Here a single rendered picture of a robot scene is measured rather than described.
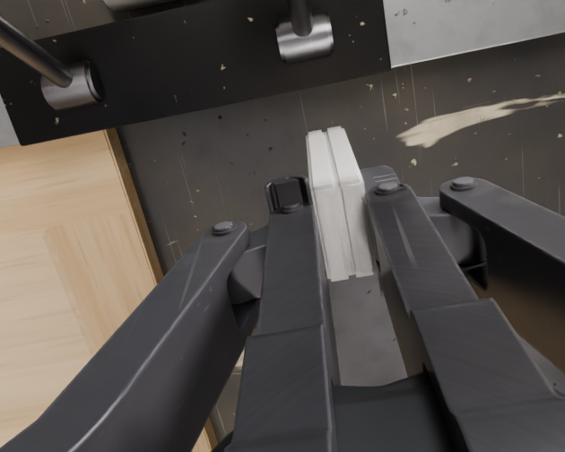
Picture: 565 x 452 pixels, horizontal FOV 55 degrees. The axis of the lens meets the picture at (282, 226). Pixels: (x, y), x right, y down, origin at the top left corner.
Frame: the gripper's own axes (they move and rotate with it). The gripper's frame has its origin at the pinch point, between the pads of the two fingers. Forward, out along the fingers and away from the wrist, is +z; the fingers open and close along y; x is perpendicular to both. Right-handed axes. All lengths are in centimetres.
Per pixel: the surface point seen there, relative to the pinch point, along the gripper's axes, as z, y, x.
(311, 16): 8.6, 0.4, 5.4
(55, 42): 10.6, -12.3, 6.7
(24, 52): 6.2, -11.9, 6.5
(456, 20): 11.6, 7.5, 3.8
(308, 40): 9.5, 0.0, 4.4
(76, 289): 13.7, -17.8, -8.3
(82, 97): 9.7, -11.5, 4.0
